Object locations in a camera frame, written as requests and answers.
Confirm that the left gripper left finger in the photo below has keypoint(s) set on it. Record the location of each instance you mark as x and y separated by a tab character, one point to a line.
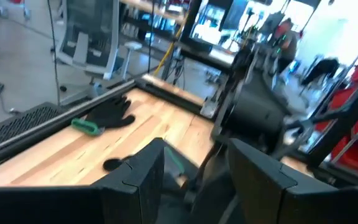
57	205

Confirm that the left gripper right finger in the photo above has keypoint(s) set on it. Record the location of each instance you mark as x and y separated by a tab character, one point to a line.
306	205

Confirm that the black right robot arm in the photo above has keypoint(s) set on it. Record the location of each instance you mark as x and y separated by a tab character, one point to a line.
253	118

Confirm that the red storage bin rack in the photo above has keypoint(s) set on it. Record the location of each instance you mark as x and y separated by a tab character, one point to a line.
353	149

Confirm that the black perforated metal box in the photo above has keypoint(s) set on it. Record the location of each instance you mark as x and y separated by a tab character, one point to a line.
17	124

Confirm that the black glove green cuff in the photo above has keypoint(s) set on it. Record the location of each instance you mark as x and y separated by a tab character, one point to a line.
110	113

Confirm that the person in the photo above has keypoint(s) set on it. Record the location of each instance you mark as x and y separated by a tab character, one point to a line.
286	43

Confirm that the grey mesh office chair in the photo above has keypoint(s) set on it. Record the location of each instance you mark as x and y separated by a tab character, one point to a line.
89	37

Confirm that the black desktop monitor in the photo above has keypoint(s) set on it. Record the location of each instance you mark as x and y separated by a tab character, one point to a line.
210	25

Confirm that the black aluminium table frame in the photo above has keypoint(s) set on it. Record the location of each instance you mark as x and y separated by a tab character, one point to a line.
42	130

